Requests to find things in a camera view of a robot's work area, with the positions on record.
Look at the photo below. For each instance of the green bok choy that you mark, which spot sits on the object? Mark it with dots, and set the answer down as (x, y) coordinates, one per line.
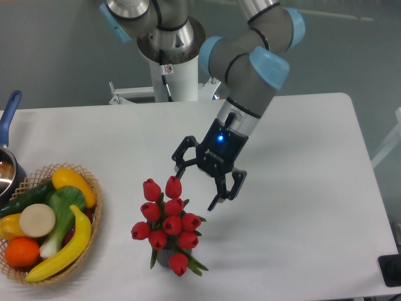
(60, 202)

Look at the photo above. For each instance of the yellow banana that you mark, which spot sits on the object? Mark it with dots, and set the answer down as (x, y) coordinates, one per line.
(67, 254)

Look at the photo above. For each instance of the white frame at right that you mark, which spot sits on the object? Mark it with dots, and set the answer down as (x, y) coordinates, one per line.
(391, 140)

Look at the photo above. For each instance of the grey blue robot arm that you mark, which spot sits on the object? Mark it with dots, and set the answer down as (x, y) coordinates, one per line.
(249, 65)

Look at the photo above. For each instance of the orange fruit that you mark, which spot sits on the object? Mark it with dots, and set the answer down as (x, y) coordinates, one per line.
(22, 252)

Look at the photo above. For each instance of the beige round disc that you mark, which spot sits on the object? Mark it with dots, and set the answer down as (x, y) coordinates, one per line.
(37, 220)

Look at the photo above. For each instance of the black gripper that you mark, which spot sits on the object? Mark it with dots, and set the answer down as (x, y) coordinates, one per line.
(220, 152)

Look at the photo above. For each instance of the red tulip bouquet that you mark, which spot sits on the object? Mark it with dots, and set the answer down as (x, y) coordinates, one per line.
(161, 203)

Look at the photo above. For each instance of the blue handled saucepan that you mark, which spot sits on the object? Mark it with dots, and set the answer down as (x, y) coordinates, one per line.
(12, 174)

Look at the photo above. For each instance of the yellow bell pepper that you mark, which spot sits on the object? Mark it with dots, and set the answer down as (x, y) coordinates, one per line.
(10, 227)

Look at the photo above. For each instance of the dark grey ribbed vase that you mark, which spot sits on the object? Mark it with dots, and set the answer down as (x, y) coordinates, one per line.
(174, 240)

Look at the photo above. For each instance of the black device at edge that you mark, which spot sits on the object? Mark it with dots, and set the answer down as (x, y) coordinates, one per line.
(390, 269)

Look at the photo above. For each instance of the woven wicker basket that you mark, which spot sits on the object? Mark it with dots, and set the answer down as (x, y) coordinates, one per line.
(30, 182)

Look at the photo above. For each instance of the dark green cucumber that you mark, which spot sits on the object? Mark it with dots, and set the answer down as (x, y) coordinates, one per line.
(36, 195)

